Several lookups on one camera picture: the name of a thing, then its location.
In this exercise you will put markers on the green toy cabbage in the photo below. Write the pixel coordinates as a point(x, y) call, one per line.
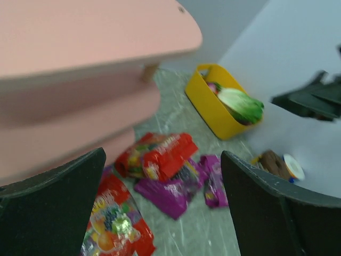
point(243, 108)

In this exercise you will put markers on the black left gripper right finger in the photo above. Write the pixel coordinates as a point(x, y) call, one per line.
point(272, 216)

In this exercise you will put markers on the yellow plastic basket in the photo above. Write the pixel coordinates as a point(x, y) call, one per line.
point(207, 104)

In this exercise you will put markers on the pink three-tier shelf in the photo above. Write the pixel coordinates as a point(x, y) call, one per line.
point(77, 75)

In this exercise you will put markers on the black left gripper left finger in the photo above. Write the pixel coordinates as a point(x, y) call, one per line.
point(48, 213)

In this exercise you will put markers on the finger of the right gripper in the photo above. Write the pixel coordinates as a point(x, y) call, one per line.
point(316, 100)

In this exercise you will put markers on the purple grape candy bag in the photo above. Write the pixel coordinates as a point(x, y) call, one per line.
point(214, 192)
point(173, 196)

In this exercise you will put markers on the white tape roll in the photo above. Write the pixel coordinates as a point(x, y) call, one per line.
point(294, 168)

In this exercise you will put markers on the red fruit candy bag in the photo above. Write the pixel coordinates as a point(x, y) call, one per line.
point(116, 226)
point(156, 156)

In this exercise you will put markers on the brown round object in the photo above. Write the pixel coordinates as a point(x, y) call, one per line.
point(274, 164)

